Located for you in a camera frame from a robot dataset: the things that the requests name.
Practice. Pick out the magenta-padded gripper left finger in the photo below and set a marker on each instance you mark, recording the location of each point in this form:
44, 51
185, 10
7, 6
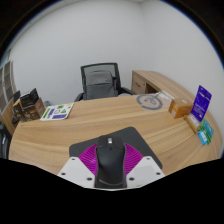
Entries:
76, 170

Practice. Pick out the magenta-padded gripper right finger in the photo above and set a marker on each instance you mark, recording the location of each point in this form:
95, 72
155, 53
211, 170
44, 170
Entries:
146, 170

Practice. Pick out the black computer mouse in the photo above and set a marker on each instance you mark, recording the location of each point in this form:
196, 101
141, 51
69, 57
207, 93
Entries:
111, 161

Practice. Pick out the dark grey mouse pad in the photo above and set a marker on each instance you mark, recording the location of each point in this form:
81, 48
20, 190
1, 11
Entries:
133, 136

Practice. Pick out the printed green purple paper sheet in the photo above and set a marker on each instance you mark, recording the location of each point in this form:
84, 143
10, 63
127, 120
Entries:
57, 111

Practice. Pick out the light blue small packet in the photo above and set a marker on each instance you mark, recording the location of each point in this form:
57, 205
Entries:
202, 137

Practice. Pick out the flat tan box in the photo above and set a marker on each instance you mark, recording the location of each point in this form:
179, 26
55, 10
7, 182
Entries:
192, 123

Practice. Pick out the clear plastic bag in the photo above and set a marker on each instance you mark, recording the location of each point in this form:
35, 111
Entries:
150, 101

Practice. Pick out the orange cardboard box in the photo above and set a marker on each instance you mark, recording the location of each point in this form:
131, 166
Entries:
180, 108

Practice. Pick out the large brown cardboard box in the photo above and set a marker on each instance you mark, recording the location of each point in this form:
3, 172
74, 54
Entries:
35, 112

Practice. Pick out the green small packet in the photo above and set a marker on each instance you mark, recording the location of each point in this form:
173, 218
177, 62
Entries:
208, 128

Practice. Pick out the black padded swivel chair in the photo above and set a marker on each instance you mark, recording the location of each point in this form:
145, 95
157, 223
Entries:
3, 143

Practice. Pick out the small brown cardboard box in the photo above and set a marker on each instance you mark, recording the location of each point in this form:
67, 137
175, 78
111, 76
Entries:
17, 111

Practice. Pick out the purple card package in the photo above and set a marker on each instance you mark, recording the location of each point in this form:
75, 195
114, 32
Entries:
201, 101

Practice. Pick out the black open box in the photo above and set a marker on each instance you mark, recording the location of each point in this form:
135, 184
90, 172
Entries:
28, 96

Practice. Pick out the grey backpack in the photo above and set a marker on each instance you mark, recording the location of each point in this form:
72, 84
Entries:
100, 85

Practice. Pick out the wooden side desk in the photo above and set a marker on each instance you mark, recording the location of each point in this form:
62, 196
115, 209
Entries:
156, 80

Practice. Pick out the black visitor chair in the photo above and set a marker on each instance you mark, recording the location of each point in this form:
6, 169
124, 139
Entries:
16, 96

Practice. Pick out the black mesh office chair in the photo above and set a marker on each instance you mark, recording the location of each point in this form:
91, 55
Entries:
100, 66

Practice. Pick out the wooden shelf unit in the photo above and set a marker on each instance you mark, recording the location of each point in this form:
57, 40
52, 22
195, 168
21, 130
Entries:
6, 86

